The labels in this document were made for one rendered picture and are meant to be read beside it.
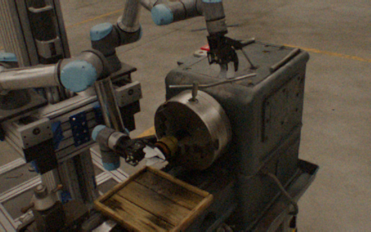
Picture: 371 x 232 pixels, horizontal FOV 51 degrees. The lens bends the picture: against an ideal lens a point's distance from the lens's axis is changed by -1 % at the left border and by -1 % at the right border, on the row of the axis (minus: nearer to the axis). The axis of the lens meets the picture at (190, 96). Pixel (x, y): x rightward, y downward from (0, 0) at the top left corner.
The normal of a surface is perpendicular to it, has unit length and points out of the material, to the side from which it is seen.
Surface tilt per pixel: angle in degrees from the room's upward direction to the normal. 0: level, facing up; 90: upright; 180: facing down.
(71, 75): 89
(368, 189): 0
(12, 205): 0
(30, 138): 90
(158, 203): 0
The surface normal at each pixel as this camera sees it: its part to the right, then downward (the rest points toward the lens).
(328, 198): -0.06, -0.89
